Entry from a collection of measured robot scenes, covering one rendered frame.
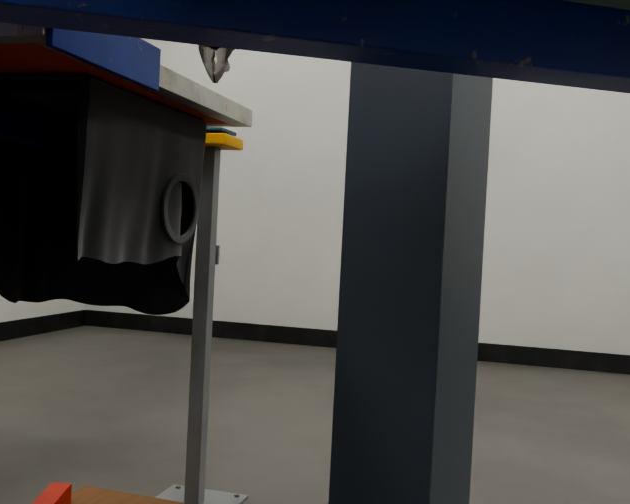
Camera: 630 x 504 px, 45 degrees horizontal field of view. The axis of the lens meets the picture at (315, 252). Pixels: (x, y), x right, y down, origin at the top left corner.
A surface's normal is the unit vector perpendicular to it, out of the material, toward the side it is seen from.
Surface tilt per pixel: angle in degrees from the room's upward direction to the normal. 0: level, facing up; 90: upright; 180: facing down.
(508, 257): 90
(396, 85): 90
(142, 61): 90
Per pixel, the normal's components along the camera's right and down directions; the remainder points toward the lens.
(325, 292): -0.25, 0.01
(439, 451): 0.85, 0.06
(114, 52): 0.97, 0.05
